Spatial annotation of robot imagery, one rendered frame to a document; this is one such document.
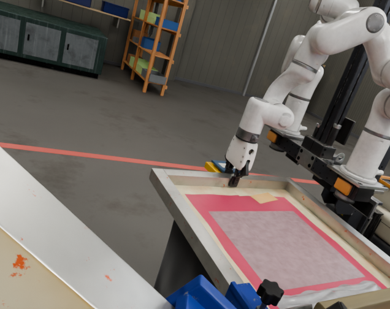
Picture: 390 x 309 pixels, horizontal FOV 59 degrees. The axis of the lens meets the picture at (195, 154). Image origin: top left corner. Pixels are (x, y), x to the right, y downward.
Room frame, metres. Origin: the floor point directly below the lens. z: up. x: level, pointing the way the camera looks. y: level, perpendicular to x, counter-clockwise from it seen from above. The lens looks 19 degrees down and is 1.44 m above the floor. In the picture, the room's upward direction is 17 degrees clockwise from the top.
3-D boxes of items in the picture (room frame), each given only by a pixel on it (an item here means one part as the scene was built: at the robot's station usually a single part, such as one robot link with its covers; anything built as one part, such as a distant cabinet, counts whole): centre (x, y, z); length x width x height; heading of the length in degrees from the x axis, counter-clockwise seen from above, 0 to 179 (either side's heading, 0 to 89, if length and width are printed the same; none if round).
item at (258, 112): (1.10, -0.19, 1.25); 0.15 x 0.10 x 0.11; 110
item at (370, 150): (1.18, -0.58, 1.21); 0.16 x 0.13 x 0.15; 117
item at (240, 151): (1.10, -0.14, 1.12); 0.10 x 0.08 x 0.11; 33
